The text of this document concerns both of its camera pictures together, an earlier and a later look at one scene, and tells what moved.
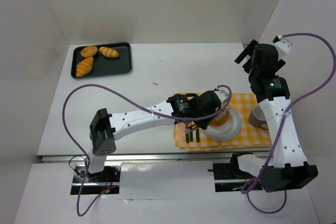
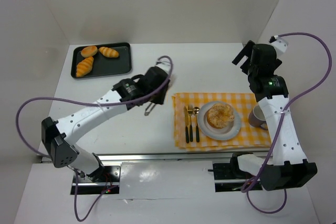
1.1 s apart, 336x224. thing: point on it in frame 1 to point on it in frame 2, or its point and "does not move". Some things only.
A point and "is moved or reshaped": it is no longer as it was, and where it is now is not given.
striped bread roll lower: (84, 67) does not move
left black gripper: (199, 123) to (161, 94)
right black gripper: (248, 57) does not move
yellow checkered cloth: (248, 137) does not move
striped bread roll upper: (108, 52) does not move
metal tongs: (189, 130) is moved or reshaped
